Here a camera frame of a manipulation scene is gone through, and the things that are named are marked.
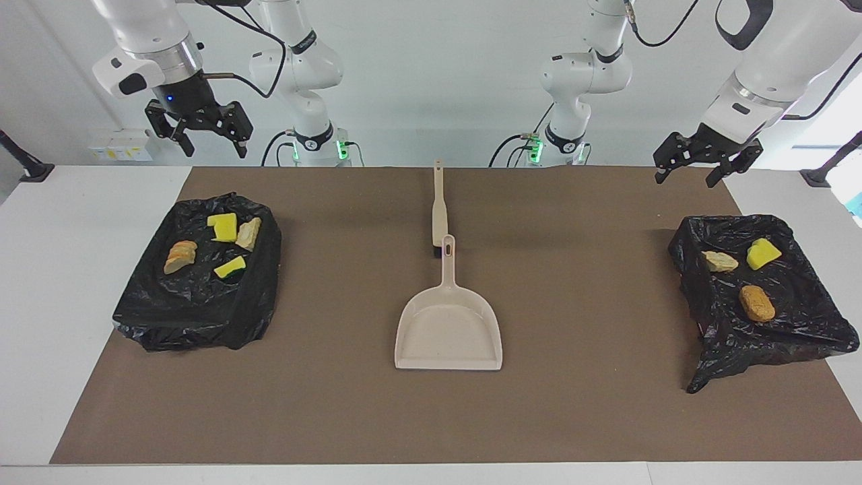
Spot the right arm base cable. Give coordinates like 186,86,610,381
261,130,292,167

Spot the black clamp stand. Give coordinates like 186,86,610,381
0,128,55,183
800,131,862,188

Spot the green and yellow sponge piece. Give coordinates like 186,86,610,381
213,255,247,280

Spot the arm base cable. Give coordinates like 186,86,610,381
488,133,534,167
261,130,292,167

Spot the yellow sponge wedge piece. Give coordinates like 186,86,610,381
746,238,783,271

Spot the black bag lined bin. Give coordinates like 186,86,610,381
112,193,282,352
669,214,861,395

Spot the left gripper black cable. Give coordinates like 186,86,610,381
623,0,862,122

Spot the brown bread roll toy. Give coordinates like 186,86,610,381
739,284,776,322

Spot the brown table mat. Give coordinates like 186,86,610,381
51,166,862,464

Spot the white wall socket box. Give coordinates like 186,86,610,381
90,129,154,162

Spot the beige hand brush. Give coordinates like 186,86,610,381
431,160,451,257

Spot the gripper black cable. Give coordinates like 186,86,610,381
195,0,289,100
623,0,862,122

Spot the beige plastic dustpan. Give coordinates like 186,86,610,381
394,234,504,371

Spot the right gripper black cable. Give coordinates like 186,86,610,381
195,0,289,100

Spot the pale cream bread piece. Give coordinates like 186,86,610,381
236,216,262,252

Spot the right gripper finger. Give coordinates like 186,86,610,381
219,101,254,160
145,100,196,158

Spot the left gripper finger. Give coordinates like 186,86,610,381
653,132,698,185
705,140,764,189

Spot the left arm base cable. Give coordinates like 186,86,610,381
488,133,534,167

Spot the L-shaped yellow sponge piece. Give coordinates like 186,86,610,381
207,213,238,243

